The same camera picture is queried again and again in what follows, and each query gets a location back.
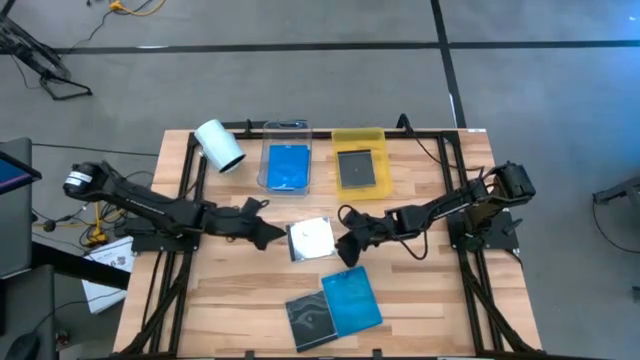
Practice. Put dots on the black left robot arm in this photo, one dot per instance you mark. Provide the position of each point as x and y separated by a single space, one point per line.
145 205

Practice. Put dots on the black aluminium table frame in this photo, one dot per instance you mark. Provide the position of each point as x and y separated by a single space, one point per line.
324 134

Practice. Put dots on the black computer mouse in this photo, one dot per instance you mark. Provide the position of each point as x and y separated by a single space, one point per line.
22 346

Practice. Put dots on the blue-screen monitor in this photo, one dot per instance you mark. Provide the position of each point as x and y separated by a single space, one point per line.
12 175

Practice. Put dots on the clear black CD jewel case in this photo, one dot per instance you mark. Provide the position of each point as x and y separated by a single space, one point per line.
310 322
356 170
312 240

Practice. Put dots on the clear plastic bin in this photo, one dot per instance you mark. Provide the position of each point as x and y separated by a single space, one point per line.
300 136

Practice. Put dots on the dark desk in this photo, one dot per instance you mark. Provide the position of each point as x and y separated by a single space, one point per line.
35 310

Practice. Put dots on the dark metal stand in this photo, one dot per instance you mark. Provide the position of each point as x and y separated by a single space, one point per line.
622 190

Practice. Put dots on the blue plastic disc case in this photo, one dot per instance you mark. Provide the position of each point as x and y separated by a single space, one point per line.
288 167
352 300

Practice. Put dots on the white cardboard box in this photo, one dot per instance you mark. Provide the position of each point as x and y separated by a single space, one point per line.
112 257

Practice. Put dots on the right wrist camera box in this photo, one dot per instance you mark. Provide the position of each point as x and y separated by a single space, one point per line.
348 252

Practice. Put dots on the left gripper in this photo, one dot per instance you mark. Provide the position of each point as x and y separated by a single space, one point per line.
230 222

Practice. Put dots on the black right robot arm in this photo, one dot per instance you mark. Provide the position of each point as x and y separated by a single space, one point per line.
440 206

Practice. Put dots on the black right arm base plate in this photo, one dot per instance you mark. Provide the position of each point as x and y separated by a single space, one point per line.
505 242

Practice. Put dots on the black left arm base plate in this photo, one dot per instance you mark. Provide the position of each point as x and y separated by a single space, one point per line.
145 245

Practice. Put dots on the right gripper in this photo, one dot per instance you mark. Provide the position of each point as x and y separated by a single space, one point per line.
372 227

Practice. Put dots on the yellow plastic bin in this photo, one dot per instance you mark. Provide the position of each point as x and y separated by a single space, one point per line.
382 175

